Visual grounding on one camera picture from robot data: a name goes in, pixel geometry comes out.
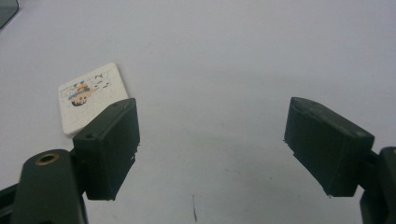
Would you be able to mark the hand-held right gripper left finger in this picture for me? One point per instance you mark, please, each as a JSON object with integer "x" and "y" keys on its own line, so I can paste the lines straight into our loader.
{"x": 107, "y": 149}

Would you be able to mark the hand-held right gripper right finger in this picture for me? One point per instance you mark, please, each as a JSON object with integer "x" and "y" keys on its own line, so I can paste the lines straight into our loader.
{"x": 327, "y": 146}

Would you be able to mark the white printed square card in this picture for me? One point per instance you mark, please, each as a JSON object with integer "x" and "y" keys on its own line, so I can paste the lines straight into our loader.
{"x": 93, "y": 93}

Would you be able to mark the dark grey object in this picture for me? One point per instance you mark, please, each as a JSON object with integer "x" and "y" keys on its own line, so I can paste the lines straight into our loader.
{"x": 7, "y": 11}

